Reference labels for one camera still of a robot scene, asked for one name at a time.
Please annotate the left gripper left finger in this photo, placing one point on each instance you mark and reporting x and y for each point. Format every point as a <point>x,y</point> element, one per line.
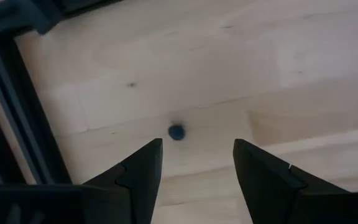
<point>135,186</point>

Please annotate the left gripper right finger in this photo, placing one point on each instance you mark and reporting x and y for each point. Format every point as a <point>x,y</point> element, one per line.
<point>272,193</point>

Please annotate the blueberry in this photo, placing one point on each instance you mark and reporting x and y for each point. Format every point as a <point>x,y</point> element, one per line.
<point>176,132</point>

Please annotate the black table frame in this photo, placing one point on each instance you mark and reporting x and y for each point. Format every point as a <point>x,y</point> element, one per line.
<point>20,109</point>

